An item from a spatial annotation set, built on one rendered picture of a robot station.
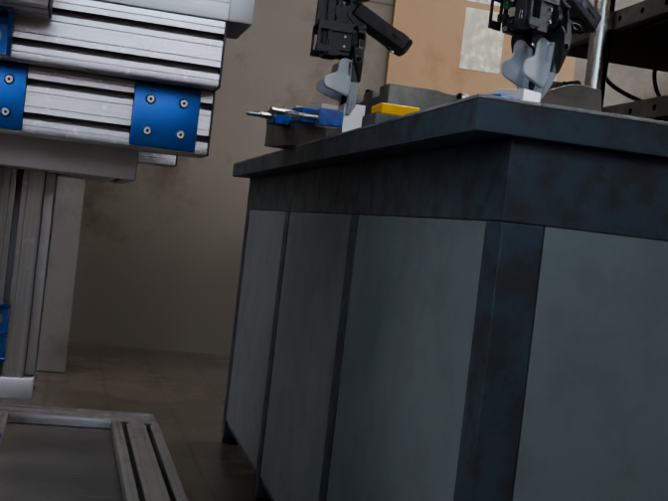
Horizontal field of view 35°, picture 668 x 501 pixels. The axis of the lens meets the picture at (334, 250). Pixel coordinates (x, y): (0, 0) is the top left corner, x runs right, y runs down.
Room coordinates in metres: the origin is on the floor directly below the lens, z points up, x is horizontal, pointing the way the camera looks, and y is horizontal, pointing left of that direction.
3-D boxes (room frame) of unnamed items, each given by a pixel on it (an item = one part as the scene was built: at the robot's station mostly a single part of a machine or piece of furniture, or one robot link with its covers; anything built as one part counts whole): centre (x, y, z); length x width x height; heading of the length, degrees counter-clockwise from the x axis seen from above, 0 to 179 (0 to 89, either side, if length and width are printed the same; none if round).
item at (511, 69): (1.44, -0.22, 0.88); 0.06 x 0.03 x 0.09; 131
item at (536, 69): (1.41, -0.24, 0.88); 0.06 x 0.03 x 0.09; 131
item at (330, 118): (1.78, 0.04, 0.83); 0.13 x 0.05 x 0.05; 101
